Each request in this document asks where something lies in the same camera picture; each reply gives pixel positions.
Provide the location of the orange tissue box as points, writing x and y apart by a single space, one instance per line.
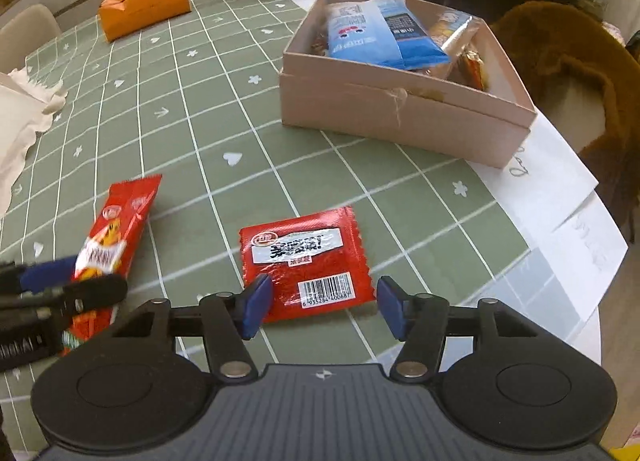
145 11

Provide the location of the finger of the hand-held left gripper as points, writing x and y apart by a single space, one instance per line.
95 293
47 273

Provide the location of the long red snack packet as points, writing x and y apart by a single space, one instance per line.
120 221

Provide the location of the cream scalloped cloth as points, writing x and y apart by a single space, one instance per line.
20 126

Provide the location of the clear bread packet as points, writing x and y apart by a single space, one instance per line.
450 28

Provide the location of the green checked tablecloth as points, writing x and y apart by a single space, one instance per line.
200 141

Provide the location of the small brown snack packet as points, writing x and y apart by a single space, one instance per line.
320 47

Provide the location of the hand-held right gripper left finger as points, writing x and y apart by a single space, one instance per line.
257 303

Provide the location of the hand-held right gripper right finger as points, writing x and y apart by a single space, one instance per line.
392 308

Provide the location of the pink cardboard box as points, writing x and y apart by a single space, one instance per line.
400 116

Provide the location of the brown furry chair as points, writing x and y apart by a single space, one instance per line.
550 41

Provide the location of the blue snack packet dark label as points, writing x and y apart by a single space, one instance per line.
415 41

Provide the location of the beige chair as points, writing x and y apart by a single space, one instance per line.
27 36

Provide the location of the yellow snack packet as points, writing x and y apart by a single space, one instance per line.
475 71

